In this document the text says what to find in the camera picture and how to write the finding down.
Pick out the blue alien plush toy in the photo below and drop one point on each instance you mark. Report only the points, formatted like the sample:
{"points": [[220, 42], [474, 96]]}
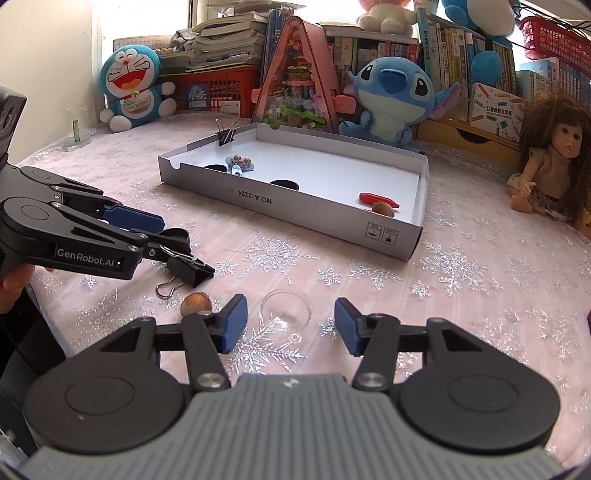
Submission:
{"points": [[392, 101]]}

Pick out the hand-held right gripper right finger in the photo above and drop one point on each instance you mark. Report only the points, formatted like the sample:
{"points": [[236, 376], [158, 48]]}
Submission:
{"points": [[350, 325]]}

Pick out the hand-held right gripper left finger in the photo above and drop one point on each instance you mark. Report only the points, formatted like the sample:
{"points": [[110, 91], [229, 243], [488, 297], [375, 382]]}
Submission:
{"points": [[231, 323]]}

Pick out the row of tall books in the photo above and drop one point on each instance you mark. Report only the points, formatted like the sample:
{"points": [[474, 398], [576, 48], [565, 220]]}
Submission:
{"points": [[457, 50]]}

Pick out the grid patterned board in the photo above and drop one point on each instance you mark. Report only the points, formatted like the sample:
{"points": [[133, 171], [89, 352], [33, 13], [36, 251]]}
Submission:
{"points": [[161, 46]]}

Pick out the blue cat plush toy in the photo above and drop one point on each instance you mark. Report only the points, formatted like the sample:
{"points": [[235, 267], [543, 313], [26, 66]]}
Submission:
{"points": [[134, 83]]}

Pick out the wooden drawer shelf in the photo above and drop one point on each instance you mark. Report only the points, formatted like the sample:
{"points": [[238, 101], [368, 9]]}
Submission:
{"points": [[466, 136]]}

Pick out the white cardboard box tray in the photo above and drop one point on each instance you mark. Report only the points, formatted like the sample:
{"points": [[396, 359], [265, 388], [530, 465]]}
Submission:
{"points": [[332, 184]]}

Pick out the red plastic crate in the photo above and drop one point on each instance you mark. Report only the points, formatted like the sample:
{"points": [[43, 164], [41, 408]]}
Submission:
{"points": [[217, 90]]}

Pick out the pink snowflake tablecloth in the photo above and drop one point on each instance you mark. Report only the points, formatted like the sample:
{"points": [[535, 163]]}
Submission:
{"points": [[461, 286]]}

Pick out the pink triangular house model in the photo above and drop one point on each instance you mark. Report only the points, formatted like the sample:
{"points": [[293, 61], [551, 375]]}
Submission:
{"points": [[295, 83]]}

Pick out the brown nut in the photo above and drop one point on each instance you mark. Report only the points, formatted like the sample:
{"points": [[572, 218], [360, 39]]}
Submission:
{"points": [[196, 305], [383, 208]]}

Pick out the small red plastic tube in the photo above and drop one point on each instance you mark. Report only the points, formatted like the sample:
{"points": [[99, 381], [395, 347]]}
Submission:
{"points": [[376, 198]]}

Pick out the stack of books and papers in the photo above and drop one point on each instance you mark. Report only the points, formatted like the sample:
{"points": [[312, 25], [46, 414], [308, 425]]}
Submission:
{"points": [[231, 41]]}

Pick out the black round disc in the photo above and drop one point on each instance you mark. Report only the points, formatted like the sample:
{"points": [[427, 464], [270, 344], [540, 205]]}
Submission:
{"points": [[284, 183], [214, 167]]}

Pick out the row of upright books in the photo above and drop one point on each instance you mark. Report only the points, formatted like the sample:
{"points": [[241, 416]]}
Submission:
{"points": [[360, 48]]}

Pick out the small blue beaded ornament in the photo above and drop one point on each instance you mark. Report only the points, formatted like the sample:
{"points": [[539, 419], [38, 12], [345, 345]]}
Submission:
{"points": [[241, 161]]}

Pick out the blue white plush toy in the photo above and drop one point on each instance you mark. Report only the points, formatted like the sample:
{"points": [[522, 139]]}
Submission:
{"points": [[480, 18]]}

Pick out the person's left hand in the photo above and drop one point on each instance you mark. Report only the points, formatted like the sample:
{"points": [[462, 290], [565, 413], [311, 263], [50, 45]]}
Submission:
{"points": [[11, 288]]}

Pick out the white colourful printed box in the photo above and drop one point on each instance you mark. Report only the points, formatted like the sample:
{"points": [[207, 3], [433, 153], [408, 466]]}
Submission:
{"points": [[496, 110]]}

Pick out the black binder clip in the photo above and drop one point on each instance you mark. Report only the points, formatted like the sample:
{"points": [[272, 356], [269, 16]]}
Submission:
{"points": [[191, 272], [227, 135]]}

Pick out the clear plastic dome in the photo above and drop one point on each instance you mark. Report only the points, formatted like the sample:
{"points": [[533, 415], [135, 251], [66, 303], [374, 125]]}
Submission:
{"points": [[285, 314]]}

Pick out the row of blue spined books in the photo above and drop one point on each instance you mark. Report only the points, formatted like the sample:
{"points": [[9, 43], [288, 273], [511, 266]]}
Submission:
{"points": [[558, 78]]}

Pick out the red plastic basket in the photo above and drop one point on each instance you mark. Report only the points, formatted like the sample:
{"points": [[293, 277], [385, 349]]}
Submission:
{"points": [[558, 44]]}

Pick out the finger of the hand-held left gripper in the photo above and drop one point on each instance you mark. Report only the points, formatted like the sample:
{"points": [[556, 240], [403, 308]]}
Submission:
{"points": [[166, 242], [134, 218]]}

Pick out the white pink bunny plush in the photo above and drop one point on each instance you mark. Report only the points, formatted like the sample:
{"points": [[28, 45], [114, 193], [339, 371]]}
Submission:
{"points": [[385, 16]]}

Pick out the brown haired doll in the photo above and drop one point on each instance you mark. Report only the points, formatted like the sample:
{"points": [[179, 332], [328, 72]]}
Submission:
{"points": [[558, 157]]}

